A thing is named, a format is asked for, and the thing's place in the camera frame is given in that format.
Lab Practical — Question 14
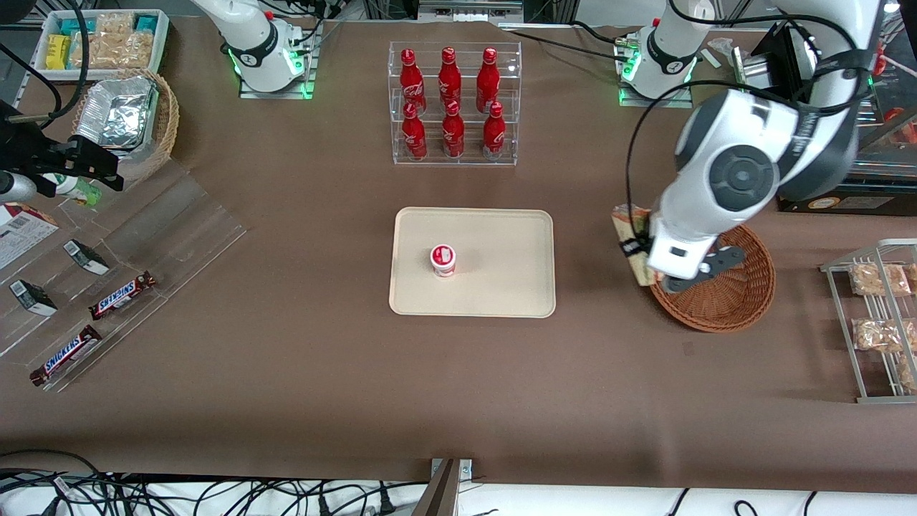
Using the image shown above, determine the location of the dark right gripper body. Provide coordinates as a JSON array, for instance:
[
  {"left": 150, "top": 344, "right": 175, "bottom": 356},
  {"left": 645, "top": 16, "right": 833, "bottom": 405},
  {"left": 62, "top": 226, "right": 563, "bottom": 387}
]
[{"left": 0, "top": 100, "right": 57, "bottom": 196}]

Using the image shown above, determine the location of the triangular sandwich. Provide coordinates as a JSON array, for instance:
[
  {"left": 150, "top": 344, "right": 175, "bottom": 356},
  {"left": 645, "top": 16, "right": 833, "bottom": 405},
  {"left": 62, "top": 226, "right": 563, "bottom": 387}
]
[{"left": 611, "top": 204, "right": 657, "bottom": 287}]

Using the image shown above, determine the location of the tan wicker basket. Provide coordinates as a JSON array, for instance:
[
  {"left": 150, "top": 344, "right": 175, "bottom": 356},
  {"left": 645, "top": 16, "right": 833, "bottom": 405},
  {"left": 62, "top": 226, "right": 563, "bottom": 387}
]
[{"left": 72, "top": 68, "right": 180, "bottom": 181}]

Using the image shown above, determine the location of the brown wicker basket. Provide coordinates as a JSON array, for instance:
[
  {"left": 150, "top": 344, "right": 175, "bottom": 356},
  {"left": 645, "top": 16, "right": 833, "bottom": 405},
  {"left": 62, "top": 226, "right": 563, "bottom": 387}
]
[{"left": 648, "top": 224, "right": 777, "bottom": 333}]

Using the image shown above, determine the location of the beige plastic tray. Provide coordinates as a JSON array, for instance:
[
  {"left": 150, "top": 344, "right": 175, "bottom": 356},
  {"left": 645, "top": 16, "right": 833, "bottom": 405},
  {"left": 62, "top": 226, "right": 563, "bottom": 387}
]
[{"left": 389, "top": 207, "right": 557, "bottom": 318}]

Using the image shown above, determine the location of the green white small bottle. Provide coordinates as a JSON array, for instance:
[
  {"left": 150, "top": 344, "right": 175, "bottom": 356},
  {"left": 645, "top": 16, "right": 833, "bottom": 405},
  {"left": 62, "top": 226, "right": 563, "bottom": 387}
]
[{"left": 41, "top": 172, "right": 103, "bottom": 207}]

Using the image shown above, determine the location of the silver foil container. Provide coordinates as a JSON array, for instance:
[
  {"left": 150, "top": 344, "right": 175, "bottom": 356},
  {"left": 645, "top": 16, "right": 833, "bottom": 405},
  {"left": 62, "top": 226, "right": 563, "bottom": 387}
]
[{"left": 75, "top": 76, "right": 160, "bottom": 150}]

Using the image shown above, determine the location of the small black white box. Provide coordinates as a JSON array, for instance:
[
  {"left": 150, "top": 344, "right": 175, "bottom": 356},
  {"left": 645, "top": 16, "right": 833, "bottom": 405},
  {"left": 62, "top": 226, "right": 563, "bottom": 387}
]
[
  {"left": 63, "top": 239, "right": 110, "bottom": 276},
  {"left": 9, "top": 279, "right": 58, "bottom": 317}
]

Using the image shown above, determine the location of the clear acrylic display stand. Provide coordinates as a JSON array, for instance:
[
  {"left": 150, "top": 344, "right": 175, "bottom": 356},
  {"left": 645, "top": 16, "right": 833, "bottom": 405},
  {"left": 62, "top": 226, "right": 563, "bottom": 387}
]
[{"left": 0, "top": 159, "right": 248, "bottom": 393}]

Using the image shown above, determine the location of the white red barcode carton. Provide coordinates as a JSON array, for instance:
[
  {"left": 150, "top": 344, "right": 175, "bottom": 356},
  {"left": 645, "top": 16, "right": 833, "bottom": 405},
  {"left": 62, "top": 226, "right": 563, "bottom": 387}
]
[{"left": 0, "top": 203, "right": 60, "bottom": 271}]

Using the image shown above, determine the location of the clear cracker bag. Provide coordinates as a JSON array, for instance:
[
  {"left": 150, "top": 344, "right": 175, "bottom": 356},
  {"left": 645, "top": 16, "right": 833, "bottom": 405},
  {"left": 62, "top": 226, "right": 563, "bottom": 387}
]
[
  {"left": 95, "top": 12, "right": 137, "bottom": 37},
  {"left": 70, "top": 32, "right": 115, "bottom": 70},
  {"left": 111, "top": 30, "right": 155, "bottom": 69}
]

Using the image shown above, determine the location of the brown snickers bar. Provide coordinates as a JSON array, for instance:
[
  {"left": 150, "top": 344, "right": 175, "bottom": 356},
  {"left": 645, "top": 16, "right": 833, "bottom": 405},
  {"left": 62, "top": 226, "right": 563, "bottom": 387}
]
[
  {"left": 88, "top": 271, "right": 157, "bottom": 321},
  {"left": 29, "top": 325, "right": 103, "bottom": 388}
]

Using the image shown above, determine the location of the white plastic bin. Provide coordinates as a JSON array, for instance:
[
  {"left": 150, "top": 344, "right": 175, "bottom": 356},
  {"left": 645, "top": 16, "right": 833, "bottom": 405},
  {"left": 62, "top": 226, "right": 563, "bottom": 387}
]
[{"left": 34, "top": 9, "right": 171, "bottom": 81}]

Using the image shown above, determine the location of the red cola bottle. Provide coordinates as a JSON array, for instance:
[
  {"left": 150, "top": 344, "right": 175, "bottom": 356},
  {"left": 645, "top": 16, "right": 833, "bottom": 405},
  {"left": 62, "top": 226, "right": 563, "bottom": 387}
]
[
  {"left": 476, "top": 47, "right": 501, "bottom": 114},
  {"left": 441, "top": 100, "right": 465, "bottom": 159},
  {"left": 401, "top": 102, "right": 428, "bottom": 161},
  {"left": 399, "top": 48, "right": 428, "bottom": 115},
  {"left": 438, "top": 47, "right": 463, "bottom": 108},
  {"left": 482, "top": 101, "right": 506, "bottom": 161}
]

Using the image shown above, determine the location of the black food warmer appliance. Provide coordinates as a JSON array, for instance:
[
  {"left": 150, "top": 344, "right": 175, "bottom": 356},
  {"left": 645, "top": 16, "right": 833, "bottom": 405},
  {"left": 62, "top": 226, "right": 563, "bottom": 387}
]
[{"left": 745, "top": 20, "right": 917, "bottom": 214}]

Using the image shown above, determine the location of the silver metal block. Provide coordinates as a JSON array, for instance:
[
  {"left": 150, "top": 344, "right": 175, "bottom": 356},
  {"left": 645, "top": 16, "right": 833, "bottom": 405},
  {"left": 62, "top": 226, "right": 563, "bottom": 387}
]
[{"left": 731, "top": 47, "right": 771, "bottom": 98}]

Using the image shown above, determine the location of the clear acrylic bottle rack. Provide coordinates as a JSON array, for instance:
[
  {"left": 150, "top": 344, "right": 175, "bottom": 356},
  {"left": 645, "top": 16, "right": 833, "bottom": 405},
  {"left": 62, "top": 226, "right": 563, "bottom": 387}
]
[{"left": 388, "top": 41, "right": 522, "bottom": 167}]

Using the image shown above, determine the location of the red white yogurt cup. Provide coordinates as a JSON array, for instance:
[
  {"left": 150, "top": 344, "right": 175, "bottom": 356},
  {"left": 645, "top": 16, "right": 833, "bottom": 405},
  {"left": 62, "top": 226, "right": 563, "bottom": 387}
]
[{"left": 430, "top": 244, "right": 458, "bottom": 278}]

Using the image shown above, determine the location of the brown table cover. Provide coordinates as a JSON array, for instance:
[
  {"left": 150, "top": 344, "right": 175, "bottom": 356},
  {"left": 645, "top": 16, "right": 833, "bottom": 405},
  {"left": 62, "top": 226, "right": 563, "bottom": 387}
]
[{"left": 0, "top": 14, "right": 917, "bottom": 495}]

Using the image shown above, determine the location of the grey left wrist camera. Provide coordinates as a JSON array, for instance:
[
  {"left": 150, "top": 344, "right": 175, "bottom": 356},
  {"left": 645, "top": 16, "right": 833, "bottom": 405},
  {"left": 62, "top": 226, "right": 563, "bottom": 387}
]
[{"left": 661, "top": 246, "right": 746, "bottom": 295}]

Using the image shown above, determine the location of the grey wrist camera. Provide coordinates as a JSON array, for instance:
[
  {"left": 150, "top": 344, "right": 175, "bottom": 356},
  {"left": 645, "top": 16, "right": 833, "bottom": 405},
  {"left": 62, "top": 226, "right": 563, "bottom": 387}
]
[
  {"left": 0, "top": 171, "right": 38, "bottom": 204},
  {"left": 661, "top": 246, "right": 746, "bottom": 295}
]

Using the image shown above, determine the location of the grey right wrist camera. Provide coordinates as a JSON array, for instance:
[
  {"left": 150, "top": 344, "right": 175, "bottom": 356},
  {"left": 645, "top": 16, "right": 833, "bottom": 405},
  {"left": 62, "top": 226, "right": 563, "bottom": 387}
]
[{"left": 0, "top": 171, "right": 38, "bottom": 204}]

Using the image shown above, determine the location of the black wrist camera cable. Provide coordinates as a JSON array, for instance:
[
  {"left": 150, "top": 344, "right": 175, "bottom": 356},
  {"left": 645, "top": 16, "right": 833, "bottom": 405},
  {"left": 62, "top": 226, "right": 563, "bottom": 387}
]
[{"left": 625, "top": 13, "right": 864, "bottom": 246}]

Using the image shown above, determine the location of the black hanging cable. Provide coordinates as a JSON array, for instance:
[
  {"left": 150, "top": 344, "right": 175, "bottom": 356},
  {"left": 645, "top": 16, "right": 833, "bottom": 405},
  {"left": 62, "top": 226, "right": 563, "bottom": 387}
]
[{"left": 0, "top": 0, "right": 91, "bottom": 131}]

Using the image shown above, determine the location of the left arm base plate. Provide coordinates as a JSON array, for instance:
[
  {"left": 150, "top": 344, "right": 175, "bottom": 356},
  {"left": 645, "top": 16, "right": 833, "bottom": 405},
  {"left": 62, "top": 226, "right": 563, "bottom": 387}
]
[{"left": 618, "top": 29, "right": 694, "bottom": 109}]

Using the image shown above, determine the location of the black table cable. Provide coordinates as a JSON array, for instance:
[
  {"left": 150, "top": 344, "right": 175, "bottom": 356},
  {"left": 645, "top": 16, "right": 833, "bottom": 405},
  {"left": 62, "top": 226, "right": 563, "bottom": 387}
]
[{"left": 500, "top": 20, "right": 640, "bottom": 62}]

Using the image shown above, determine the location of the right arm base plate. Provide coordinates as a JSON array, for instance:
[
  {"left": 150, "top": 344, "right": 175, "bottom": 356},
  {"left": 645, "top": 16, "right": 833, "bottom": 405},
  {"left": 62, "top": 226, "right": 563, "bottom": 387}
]
[{"left": 239, "top": 25, "right": 320, "bottom": 100}]

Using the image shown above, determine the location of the silver metal wire rack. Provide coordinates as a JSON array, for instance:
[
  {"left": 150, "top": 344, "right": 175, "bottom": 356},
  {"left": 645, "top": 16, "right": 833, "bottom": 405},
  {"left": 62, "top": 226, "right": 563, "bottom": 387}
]
[{"left": 820, "top": 239, "right": 917, "bottom": 404}]

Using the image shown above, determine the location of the silver metal bracket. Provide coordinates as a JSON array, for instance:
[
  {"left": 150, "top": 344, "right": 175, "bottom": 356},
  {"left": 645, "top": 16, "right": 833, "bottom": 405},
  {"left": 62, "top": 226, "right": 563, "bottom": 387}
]
[{"left": 412, "top": 458, "right": 474, "bottom": 516}]

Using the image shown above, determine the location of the aluminium frame structure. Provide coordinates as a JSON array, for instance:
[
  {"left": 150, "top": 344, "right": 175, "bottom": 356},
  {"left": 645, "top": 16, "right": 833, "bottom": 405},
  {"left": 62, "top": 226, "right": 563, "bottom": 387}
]
[{"left": 362, "top": 0, "right": 578, "bottom": 31}]

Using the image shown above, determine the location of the black cable tangle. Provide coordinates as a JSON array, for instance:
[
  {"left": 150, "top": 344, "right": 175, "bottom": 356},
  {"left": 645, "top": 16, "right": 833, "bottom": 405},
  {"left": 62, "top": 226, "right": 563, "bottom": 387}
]
[{"left": 0, "top": 449, "right": 431, "bottom": 516}]

